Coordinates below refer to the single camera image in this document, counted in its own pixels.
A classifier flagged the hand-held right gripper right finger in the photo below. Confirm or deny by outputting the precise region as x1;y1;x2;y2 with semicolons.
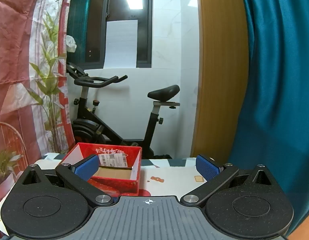
180;154;280;207

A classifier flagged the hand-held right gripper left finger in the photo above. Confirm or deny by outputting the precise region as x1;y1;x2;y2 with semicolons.
19;154;115;208

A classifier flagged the red cardboard box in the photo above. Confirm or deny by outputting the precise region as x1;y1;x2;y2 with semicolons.
55;142;143;197

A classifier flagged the black exercise bike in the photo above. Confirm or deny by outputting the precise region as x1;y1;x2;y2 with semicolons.
66;62;181;159

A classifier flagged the printed tablecloth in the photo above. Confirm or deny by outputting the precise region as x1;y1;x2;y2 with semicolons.
0;152;213;237

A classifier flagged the teal curtain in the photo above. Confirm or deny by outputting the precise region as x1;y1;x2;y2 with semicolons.
228;0;309;236

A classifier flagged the wooden door panel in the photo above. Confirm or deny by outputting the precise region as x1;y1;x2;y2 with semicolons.
191;0;250;159

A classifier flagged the white plastic bag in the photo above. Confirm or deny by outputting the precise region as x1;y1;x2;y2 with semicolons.
66;35;77;53

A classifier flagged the white paper sheet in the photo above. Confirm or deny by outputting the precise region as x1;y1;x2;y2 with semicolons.
104;19;139;69

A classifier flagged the dark framed window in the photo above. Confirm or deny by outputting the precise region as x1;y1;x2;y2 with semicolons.
67;0;154;69

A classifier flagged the red plant printed wall cloth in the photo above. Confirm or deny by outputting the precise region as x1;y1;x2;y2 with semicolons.
0;0;75;205

